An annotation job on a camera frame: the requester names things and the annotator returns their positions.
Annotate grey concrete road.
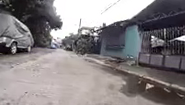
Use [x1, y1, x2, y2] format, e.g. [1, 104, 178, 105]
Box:
[0, 41, 185, 105]

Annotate house with metal grille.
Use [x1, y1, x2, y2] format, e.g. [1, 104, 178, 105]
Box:
[125, 0, 185, 74]

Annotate water puddle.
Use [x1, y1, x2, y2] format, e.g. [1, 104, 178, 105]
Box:
[118, 73, 185, 105]

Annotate utility pole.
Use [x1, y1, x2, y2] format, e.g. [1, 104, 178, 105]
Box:
[77, 18, 83, 35]

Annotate teal walled building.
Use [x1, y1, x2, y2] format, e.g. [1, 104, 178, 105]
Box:
[93, 16, 145, 62]

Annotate large dark green trees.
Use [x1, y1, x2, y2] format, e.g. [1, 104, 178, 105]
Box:
[0, 0, 66, 51]

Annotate car under grey cover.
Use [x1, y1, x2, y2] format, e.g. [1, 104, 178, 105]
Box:
[0, 13, 38, 58]

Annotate green bushes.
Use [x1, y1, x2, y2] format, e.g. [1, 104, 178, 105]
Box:
[60, 31, 98, 58]

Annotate overhead wires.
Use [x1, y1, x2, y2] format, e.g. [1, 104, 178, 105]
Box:
[99, 0, 131, 18]

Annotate distant building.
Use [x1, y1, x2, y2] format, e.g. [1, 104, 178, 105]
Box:
[77, 25, 95, 39]

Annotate raised concrete sidewalk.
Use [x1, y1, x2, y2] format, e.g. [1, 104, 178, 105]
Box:
[80, 53, 185, 95]

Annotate blue vehicle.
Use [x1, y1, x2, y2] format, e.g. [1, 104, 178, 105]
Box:
[48, 41, 59, 51]

